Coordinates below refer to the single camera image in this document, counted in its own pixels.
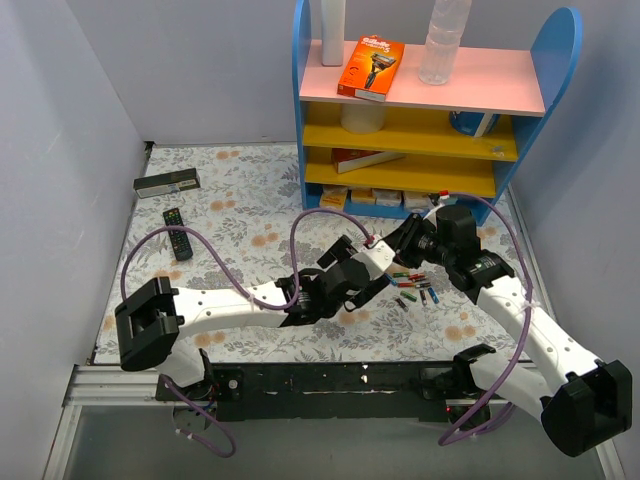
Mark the orange razor box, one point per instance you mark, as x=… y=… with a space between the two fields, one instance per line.
x=370 y=71

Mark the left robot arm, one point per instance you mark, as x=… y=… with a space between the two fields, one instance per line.
x=156 y=322

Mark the clear plastic water bottle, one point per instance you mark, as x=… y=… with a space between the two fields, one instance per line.
x=447 y=24

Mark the white cylinder roll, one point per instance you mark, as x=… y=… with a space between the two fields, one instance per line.
x=362 y=119

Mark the red white book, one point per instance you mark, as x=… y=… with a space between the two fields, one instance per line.
x=346 y=160

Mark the blue white cup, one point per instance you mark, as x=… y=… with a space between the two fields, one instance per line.
x=473 y=124

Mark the blue battery right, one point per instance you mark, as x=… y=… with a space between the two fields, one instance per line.
x=433 y=295

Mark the blue yellow pink shelf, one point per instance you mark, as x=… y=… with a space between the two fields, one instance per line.
x=523 y=86

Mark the white tall bottle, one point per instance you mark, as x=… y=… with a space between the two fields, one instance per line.
x=333 y=13

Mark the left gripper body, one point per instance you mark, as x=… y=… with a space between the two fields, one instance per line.
x=365 y=293

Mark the black rectangular box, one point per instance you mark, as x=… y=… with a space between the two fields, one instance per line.
x=167 y=183

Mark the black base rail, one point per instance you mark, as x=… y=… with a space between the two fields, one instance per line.
x=422 y=390

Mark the floral table cloth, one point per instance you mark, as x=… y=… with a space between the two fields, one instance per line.
x=245 y=224

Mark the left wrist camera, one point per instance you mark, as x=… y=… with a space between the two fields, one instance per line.
x=376 y=259

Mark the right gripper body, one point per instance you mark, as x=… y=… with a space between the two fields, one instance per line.
x=407 y=240

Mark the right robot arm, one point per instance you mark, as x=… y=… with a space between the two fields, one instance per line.
x=580 y=400

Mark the black remote control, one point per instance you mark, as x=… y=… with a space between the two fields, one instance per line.
x=180 y=243

